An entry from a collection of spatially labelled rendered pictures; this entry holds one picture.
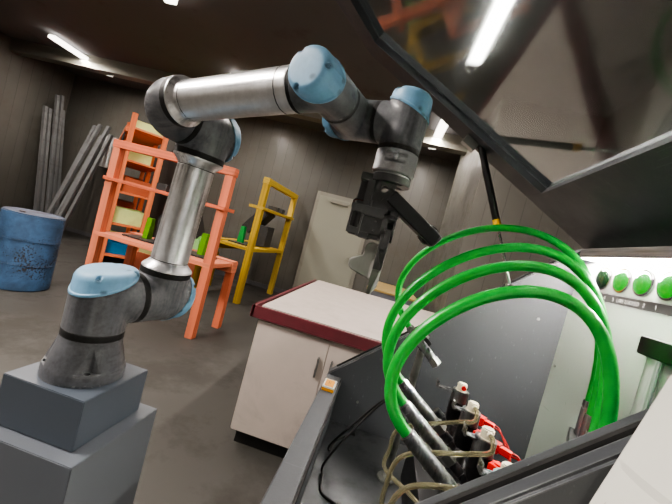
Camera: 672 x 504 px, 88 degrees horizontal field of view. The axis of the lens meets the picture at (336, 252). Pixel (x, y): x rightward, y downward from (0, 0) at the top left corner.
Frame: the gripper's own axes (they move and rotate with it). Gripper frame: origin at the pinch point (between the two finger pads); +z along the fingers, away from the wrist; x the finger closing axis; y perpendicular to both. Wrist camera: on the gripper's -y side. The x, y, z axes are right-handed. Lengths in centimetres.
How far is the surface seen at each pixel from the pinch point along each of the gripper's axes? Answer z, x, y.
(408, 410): 12.6, 16.1, -8.9
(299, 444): 29.4, 3.9, 5.1
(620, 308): -8.2, -13.3, -47.4
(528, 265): -9.9, 15.9, -18.3
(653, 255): -18.2, -4.1, -44.4
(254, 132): -175, -609, 325
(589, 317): -5.8, 23.9, -22.4
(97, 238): 56, -254, 290
